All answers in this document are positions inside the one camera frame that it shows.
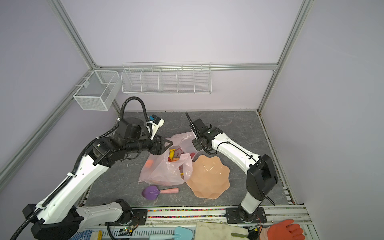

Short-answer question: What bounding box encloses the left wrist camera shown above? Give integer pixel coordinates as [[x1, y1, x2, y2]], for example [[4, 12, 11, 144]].
[[147, 115, 165, 140]]

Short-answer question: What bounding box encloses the yellow banana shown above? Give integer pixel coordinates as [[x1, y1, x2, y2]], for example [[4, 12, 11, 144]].
[[168, 148, 184, 179]]

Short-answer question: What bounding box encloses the orange rubber glove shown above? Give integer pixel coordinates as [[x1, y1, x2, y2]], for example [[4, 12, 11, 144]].
[[259, 220, 306, 240]]

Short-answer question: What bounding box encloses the orange tangerine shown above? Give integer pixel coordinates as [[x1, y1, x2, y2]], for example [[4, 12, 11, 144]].
[[144, 160, 154, 169]]

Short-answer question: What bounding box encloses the black corrugated cable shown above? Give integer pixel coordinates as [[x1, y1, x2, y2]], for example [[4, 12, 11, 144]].
[[71, 96, 149, 175]]

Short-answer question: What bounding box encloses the purple scoop pink handle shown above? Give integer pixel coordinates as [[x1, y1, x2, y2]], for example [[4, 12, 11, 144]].
[[142, 185, 179, 201]]

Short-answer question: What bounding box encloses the beige cloth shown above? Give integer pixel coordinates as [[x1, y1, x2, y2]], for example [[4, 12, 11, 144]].
[[194, 222, 249, 240]]

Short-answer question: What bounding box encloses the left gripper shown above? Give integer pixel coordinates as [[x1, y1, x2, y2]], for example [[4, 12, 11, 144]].
[[126, 131, 174, 155]]

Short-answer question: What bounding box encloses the long white wire basket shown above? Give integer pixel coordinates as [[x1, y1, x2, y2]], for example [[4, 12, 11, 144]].
[[121, 62, 212, 94]]

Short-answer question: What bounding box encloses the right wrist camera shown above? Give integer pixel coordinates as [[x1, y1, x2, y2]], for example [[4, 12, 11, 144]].
[[193, 119, 209, 133]]

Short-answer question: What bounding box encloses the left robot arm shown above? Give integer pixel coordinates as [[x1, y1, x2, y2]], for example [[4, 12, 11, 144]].
[[11, 115, 172, 240]]

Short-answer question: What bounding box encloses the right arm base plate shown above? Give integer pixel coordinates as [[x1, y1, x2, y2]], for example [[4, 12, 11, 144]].
[[225, 206, 267, 224]]

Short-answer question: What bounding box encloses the beige wavy fruit plate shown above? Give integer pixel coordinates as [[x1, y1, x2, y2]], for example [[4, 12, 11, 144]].
[[187, 155, 230, 200]]

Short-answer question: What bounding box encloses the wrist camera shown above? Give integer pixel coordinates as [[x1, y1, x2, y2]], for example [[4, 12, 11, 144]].
[[193, 119, 209, 133], [147, 115, 165, 140]]

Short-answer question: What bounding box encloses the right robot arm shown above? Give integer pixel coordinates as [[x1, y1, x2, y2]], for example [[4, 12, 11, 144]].
[[193, 127, 280, 216]]

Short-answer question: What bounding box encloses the blue white knit glove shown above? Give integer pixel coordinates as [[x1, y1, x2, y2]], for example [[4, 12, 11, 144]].
[[69, 230, 94, 240]]

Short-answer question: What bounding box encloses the small white mesh basket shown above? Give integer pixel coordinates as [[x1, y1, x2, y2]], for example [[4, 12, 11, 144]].
[[74, 70, 122, 111]]

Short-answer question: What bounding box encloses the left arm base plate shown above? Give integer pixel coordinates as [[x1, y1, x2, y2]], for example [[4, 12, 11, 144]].
[[109, 209, 148, 226]]

